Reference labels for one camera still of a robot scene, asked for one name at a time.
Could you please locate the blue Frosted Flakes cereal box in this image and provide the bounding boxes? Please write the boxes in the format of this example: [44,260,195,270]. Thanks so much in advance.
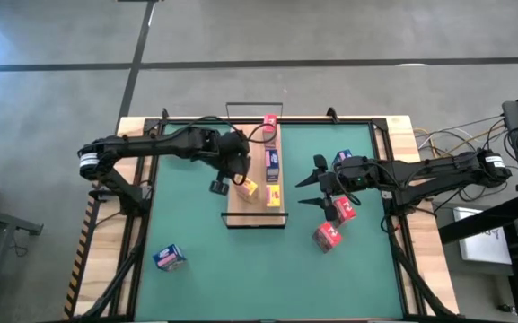
[264,148,281,183]
[152,243,188,273]
[331,148,354,168]

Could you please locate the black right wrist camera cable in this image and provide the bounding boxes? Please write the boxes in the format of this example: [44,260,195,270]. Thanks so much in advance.
[333,159,363,207]

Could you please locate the yellow Corn Pops cereal box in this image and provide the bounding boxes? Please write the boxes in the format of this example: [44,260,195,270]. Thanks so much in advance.
[234,176,260,204]
[265,184,282,209]

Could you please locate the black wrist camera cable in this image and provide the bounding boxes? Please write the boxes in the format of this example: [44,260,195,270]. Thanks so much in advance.
[333,159,363,207]
[181,115,282,145]

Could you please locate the black left wrist camera cable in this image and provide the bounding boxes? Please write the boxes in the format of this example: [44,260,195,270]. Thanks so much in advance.
[181,115,282,145]

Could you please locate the black aluminium rig frame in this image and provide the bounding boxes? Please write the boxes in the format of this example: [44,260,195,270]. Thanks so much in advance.
[63,106,461,323]

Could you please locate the wooden shelf black metal frame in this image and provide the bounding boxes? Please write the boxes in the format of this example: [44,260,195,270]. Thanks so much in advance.
[220,101,290,231]

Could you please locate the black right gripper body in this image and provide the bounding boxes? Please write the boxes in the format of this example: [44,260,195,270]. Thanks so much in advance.
[313,153,369,223]

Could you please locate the red Froot Loops cereal box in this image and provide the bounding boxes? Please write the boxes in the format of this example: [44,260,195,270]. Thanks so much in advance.
[311,221,344,255]
[331,196,357,229]
[261,113,279,147]

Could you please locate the bundle of loose wires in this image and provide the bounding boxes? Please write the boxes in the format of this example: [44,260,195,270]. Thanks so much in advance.
[413,115,506,156]

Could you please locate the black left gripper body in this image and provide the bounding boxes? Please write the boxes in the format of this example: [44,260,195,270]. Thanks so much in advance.
[207,129,252,196]

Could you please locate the black desk beam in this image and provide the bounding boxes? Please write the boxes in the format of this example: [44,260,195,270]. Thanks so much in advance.
[437,193,518,246]

